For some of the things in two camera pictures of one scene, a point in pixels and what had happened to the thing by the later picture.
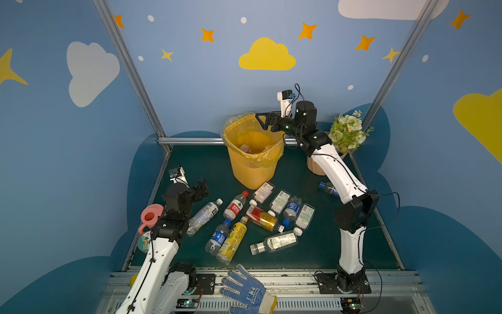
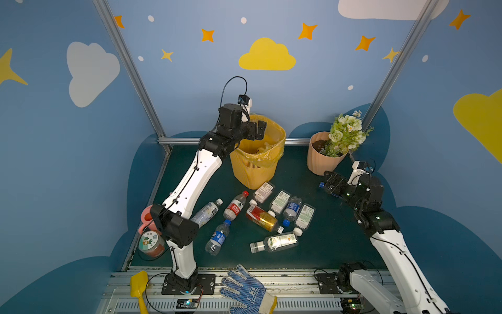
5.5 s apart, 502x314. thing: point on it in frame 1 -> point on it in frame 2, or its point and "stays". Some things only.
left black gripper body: [198, 190] -> [256, 130]
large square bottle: [275, 243] stays
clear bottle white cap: [202, 216] stays
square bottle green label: [279, 203] stays
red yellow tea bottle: [264, 219] stays
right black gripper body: [272, 121] -> [333, 182]
